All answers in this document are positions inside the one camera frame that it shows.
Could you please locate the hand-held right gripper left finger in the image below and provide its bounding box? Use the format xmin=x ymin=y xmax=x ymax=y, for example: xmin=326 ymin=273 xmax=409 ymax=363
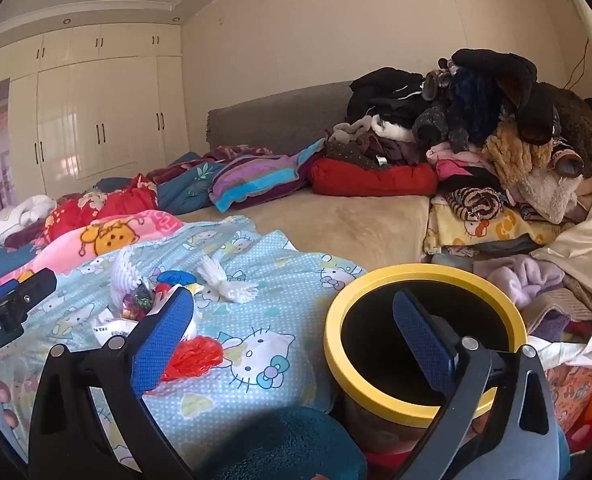
xmin=28 ymin=287 xmax=197 ymax=480

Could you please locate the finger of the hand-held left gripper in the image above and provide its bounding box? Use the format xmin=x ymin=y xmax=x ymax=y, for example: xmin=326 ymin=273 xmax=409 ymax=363
xmin=0 ymin=268 xmax=58 ymax=311

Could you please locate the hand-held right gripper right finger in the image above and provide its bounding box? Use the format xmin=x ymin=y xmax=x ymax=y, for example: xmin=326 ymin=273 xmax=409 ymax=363
xmin=393 ymin=289 xmax=559 ymax=480

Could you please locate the red plastic bag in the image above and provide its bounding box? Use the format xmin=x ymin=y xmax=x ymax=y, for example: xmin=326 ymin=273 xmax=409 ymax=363
xmin=162 ymin=336 xmax=225 ymax=382

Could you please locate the white paper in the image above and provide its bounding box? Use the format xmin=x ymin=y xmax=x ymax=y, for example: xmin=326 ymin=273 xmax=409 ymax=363
xmin=92 ymin=309 xmax=144 ymax=347

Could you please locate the blue rubber glove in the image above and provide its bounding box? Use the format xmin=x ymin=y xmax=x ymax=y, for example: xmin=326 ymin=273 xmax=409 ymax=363
xmin=156 ymin=270 xmax=197 ymax=292

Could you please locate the yellow rimmed black bin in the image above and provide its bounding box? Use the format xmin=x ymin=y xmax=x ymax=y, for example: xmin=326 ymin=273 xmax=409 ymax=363
xmin=324 ymin=263 xmax=528 ymax=456

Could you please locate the white bow shaped foam net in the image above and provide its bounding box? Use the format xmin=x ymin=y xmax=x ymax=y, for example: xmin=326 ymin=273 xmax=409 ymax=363
xmin=196 ymin=255 xmax=260 ymax=304

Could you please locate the pink bear print blanket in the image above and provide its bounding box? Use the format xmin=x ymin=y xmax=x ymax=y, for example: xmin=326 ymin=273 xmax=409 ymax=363
xmin=0 ymin=210 xmax=184 ymax=301

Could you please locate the cat print light blue blanket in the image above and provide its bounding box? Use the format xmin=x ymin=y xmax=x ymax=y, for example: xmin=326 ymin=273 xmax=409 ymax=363
xmin=0 ymin=215 xmax=367 ymax=466

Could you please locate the red floral blanket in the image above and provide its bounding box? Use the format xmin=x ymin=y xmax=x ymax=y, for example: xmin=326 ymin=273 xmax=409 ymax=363
xmin=43 ymin=175 xmax=159 ymax=243

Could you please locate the lilac fleece cloth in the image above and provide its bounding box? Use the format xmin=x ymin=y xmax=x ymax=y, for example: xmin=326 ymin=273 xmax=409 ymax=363
xmin=486 ymin=254 xmax=566 ymax=311

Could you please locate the yellow cartoon blanket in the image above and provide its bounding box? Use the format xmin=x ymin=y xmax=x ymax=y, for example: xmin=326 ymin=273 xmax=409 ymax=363
xmin=423 ymin=200 xmax=576 ymax=256

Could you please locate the tiger striped cloth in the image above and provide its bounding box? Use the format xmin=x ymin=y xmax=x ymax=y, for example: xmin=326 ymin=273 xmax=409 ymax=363
xmin=446 ymin=186 xmax=506 ymax=223

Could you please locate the blue leaf print quilt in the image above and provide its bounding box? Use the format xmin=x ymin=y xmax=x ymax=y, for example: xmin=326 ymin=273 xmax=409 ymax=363
xmin=96 ymin=152 xmax=227 ymax=216

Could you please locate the teal clothing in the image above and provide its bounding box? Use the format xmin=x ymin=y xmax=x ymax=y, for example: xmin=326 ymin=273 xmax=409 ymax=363
xmin=196 ymin=406 xmax=369 ymax=480

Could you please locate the orange floral cloth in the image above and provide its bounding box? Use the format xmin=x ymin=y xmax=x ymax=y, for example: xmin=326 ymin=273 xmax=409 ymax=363
xmin=546 ymin=355 xmax=592 ymax=441

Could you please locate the pink cloth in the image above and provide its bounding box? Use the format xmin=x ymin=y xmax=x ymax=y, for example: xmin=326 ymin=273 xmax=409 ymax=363
xmin=428 ymin=142 xmax=496 ymax=181

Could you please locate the cream wardrobe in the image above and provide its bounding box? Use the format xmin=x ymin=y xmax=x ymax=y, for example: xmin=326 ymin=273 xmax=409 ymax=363
xmin=0 ymin=22 xmax=189 ymax=196

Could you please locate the purple striped blanket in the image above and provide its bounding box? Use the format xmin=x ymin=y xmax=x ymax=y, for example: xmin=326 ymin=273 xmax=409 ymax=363
xmin=208 ymin=137 xmax=327 ymax=213

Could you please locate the cream satin curtain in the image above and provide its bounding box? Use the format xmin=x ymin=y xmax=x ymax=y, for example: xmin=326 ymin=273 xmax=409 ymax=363
xmin=530 ymin=175 xmax=592 ymax=301

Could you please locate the white fleece cloth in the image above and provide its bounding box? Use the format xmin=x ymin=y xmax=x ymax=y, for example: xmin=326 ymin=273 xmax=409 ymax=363
xmin=518 ymin=167 xmax=592 ymax=226

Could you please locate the brown dotted cloth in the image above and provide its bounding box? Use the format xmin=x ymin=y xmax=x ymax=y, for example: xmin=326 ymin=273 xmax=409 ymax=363
xmin=323 ymin=137 xmax=427 ymax=168

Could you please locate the maroon blanket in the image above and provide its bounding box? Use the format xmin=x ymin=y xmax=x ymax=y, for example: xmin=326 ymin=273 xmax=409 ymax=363
xmin=146 ymin=145 xmax=274 ymax=186

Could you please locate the tan fuzzy cloth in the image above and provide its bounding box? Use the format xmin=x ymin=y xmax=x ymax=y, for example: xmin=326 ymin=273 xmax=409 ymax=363
xmin=480 ymin=122 xmax=554 ymax=191

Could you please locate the cream fluffy cloth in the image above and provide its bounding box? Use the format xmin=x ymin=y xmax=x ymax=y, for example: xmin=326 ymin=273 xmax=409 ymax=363
xmin=333 ymin=115 xmax=417 ymax=143

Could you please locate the grey speckled cloth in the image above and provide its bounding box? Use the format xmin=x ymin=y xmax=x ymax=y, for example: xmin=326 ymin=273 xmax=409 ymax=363
xmin=413 ymin=100 xmax=476 ymax=153

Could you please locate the navy fluffy cloth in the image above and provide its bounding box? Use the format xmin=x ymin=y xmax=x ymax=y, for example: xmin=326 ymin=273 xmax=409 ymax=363
xmin=448 ymin=67 xmax=506 ymax=146

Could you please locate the grey quilted headboard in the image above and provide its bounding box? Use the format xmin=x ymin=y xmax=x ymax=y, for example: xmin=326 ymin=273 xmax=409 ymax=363
xmin=207 ymin=80 xmax=357 ymax=156

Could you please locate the black jacket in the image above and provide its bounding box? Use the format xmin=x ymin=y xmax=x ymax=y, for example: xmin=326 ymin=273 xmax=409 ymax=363
xmin=346 ymin=66 xmax=427 ymax=123

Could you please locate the brown plush cloth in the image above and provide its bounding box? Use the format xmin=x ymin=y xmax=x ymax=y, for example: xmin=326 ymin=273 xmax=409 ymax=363
xmin=540 ymin=82 xmax=592 ymax=178

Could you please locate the black fleece cloth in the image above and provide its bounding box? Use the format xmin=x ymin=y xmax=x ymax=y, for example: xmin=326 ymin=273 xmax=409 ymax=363
xmin=450 ymin=49 xmax=561 ymax=146

